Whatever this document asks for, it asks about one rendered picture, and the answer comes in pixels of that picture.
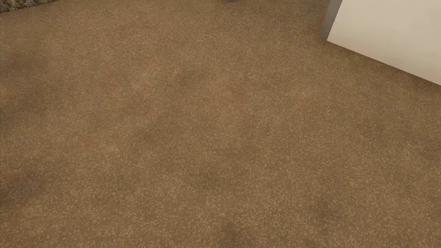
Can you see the grey shaggy rug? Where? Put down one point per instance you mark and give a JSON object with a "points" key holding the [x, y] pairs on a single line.
{"points": [[17, 4]]}

